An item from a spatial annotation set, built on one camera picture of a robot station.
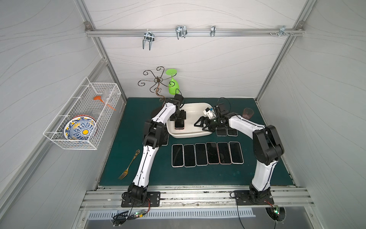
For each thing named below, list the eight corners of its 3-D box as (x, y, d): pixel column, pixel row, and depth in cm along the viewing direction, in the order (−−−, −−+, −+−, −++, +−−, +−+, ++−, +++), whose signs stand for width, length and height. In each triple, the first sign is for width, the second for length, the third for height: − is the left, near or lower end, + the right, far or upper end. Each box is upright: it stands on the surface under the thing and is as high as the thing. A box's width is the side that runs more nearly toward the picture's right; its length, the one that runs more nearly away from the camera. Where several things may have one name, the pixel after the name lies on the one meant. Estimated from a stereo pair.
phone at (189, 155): (182, 167, 87) (182, 166, 85) (183, 145, 96) (183, 144, 94) (195, 167, 87) (195, 166, 85) (194, 145, 96) (194, 144, 94)
